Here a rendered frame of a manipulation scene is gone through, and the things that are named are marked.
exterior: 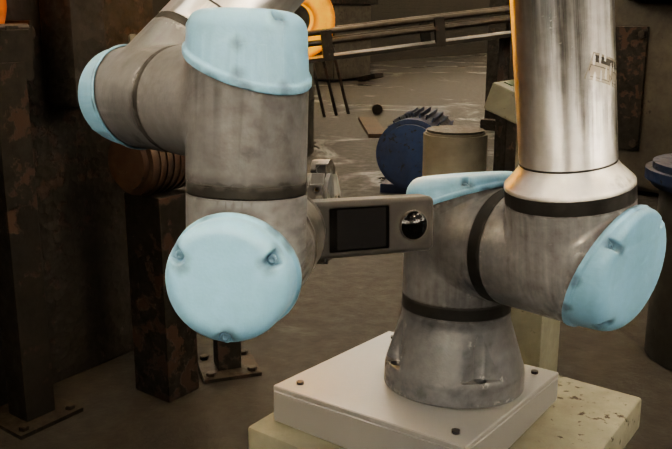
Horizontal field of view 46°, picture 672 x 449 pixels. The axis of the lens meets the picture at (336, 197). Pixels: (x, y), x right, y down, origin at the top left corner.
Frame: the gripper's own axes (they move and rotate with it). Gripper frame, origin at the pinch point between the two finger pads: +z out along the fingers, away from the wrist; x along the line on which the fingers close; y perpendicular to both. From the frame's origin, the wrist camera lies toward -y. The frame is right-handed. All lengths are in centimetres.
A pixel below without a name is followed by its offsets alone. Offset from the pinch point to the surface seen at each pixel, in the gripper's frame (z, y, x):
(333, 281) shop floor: 136, 18, 44
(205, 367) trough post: 76, 37, 47
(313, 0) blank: 79, 14, -27
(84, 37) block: 61, 53, -20
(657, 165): 91, -56, 6
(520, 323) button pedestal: 67, -26, 33
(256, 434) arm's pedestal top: -0.2, 8.7, 25.4
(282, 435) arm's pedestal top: -1.0, 5.8, 25.0
